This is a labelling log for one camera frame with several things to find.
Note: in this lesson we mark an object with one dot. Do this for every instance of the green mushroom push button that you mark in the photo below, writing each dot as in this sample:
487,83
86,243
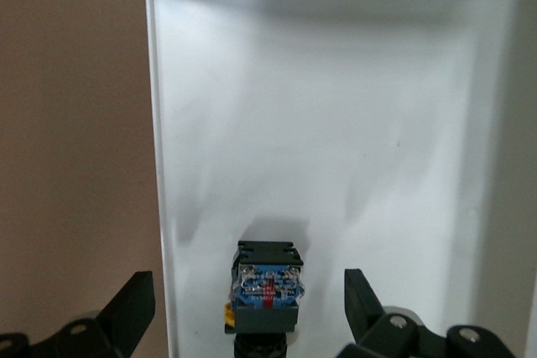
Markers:
266,291

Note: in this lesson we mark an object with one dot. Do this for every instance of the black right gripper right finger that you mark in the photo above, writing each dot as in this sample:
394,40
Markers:
377,333

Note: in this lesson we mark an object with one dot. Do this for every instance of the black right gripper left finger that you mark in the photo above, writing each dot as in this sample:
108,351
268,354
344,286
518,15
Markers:
121,316

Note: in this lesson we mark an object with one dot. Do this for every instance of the white plastic tray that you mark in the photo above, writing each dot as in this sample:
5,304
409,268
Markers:
314,123

